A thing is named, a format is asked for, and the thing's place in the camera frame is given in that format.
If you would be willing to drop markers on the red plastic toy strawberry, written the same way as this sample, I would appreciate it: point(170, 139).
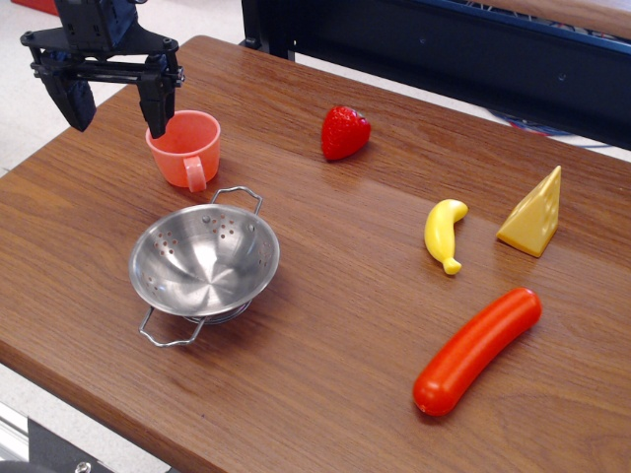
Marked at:
point(344, 132)

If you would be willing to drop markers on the red plastic toy sausage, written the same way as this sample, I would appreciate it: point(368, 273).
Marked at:
point(439, 387)

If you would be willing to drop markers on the steel colander with wire handles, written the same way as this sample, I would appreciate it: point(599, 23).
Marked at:
point(205, 263)

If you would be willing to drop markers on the yellow plastic toy banana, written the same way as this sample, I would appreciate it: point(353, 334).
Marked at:
point(439, 233)

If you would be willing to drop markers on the red box on floor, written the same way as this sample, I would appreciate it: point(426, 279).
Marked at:
point(45, 6)

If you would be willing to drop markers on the pink plastic cup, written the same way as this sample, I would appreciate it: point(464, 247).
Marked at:
point(188, 154)

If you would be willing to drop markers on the grey metal bracket with screw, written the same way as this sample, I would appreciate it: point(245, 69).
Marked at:
point(94, 449)

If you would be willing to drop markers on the wooden board top right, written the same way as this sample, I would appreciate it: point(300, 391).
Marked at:
point(604, 16)

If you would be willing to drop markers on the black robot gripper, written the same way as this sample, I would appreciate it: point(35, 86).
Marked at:
point(102, 41)

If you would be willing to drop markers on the yellow plastic cheese wedge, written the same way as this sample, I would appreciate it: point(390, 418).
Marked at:
point(534, 221)

